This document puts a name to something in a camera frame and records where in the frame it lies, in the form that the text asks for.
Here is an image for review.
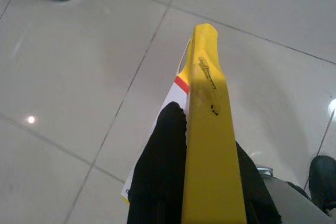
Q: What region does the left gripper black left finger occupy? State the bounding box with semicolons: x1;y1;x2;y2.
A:
127;101;188;224

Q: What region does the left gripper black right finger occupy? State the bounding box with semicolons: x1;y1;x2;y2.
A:
235;141;283;224

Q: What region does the yellow and white carton box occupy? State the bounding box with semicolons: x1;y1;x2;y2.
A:
119;23;248;224

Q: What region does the silver left robot leg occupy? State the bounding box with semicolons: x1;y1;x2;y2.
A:
257;165;336;224

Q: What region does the black left robot foot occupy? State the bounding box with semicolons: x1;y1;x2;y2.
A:
308;155;336;209

